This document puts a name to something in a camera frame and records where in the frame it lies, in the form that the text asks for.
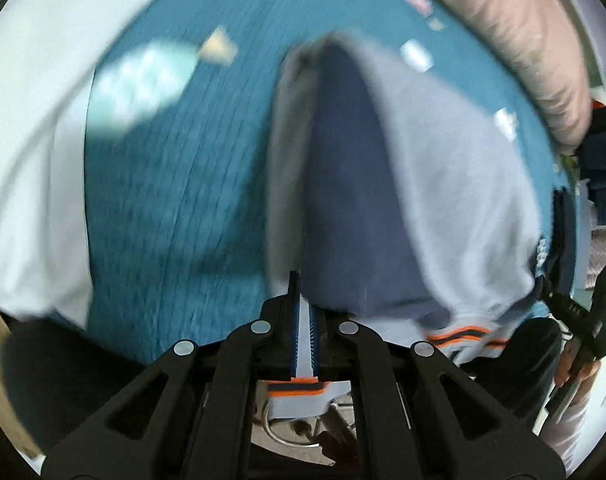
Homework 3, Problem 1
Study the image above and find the white pillow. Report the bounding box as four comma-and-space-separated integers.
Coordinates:
0, 0, 189, 322

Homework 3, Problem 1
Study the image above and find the person's right hand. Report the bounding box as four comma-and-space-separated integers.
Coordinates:
555, 347, 602, 392

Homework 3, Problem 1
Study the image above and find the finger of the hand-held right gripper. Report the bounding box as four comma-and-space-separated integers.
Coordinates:
541, 276, 594, 342

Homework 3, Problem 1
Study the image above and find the pink quilt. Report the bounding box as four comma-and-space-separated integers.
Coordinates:
383, 0, 594, 150

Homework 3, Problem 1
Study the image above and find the person's right forearm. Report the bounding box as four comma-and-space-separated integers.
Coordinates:
535, 394, 591, 472

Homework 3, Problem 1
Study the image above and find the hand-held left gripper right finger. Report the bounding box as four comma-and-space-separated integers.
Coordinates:
302, 304, 570, 480

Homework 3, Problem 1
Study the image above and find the person's right leg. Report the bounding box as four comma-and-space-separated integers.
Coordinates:
458, 317, 561, 421

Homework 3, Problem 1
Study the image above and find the tan board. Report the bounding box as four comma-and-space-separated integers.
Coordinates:
0, 304, 41, 458

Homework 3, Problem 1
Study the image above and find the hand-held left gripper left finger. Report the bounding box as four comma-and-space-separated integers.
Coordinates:
40, 270, 302, 480

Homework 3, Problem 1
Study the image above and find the teal quilted bed mat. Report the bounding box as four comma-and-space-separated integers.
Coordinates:
83, 0, 574, 366

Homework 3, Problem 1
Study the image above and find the grey and navy jacket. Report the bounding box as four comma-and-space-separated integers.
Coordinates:
265, 30, 556, 418

